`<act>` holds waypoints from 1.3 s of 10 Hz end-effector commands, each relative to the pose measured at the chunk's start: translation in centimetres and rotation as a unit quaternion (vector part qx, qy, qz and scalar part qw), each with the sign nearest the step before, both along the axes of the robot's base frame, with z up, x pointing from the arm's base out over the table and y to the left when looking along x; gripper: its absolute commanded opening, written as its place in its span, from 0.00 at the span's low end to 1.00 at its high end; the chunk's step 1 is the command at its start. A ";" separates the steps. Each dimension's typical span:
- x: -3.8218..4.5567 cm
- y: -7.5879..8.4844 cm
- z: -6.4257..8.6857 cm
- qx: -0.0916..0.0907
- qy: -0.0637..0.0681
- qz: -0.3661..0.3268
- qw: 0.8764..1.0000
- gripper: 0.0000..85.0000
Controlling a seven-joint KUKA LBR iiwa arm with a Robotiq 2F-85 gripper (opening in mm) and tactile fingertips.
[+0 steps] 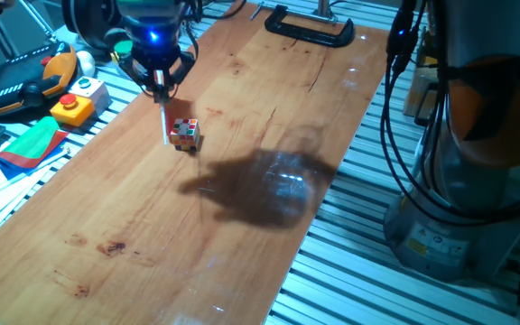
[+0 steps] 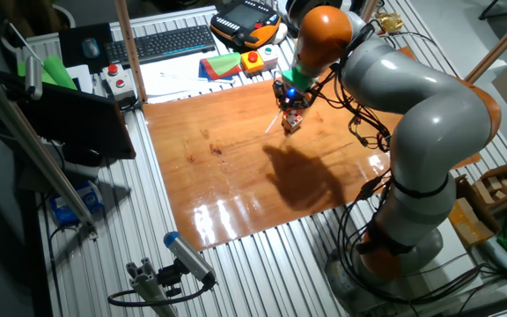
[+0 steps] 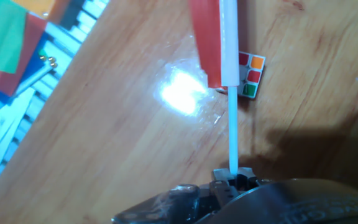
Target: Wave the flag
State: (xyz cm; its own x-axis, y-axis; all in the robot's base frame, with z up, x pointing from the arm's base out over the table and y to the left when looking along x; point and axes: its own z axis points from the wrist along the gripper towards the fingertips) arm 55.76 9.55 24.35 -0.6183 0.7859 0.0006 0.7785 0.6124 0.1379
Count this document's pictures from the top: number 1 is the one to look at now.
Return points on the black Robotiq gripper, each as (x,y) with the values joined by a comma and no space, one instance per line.
(156,49)

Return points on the red flag with white stick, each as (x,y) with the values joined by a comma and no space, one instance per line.
(164,126)

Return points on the yellow box with green button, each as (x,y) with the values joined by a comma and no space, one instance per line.
(122,47)

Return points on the small Rubik's cube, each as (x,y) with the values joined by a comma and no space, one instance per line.
(185,135)

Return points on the white box with green button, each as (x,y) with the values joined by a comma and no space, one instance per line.
(93,92)

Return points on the black round reel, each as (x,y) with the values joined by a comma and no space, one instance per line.
(84,22)

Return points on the yellow box with red button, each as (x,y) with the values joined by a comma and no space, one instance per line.
(72,113)

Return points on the black orange teach pendant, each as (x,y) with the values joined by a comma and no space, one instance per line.
(21,77)

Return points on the folded green red blue flags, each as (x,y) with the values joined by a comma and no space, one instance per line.
(30,144)

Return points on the black C-clamp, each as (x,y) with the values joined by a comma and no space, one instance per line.
(305,34)

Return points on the orange wooden board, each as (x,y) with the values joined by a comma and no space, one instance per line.
(242,253)

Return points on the tan wooden block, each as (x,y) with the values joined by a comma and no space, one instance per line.
(418,90)

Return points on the silver metal post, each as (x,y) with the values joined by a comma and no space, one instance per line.
(325,9)

